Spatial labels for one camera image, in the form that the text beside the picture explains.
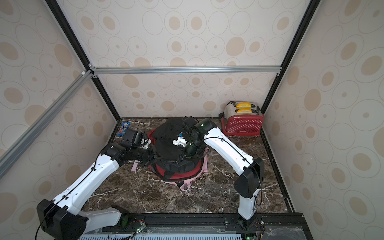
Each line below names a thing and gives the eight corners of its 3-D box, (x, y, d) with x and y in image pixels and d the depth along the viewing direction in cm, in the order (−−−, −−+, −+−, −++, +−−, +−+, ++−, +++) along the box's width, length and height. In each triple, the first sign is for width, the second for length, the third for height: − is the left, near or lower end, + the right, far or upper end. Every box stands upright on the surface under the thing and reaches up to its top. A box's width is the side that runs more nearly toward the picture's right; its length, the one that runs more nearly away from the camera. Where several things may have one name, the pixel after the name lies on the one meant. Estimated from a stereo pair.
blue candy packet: (118, 135, 112) (117, 133, 111) (124, 123, 120) (123, 121, 119) (124, 135, 112) (123, 133, 110) (130, 123, 120) (129, 121, 118)
